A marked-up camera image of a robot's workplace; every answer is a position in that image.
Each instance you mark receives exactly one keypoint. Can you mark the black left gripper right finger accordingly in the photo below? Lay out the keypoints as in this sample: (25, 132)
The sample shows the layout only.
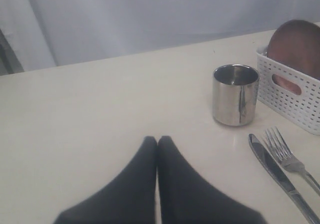
(187, 198)

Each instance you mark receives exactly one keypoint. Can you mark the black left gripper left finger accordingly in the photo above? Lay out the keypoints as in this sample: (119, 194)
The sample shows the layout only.
(128, 199)

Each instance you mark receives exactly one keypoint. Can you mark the silver metal table knife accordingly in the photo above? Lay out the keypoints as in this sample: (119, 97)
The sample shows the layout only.
(281, 179)

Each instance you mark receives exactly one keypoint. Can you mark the silver metal fork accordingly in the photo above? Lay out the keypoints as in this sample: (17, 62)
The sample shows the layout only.
(284, 156)

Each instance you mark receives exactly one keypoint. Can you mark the silver foil packet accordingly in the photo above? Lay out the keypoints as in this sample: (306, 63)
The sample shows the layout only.
(235, 88)

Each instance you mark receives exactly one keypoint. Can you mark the white plastic lattice basket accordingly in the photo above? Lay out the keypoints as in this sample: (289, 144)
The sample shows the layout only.
(290, 93)

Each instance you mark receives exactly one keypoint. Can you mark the dark brown round plate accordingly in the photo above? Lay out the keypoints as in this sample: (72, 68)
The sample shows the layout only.
(296, 45)

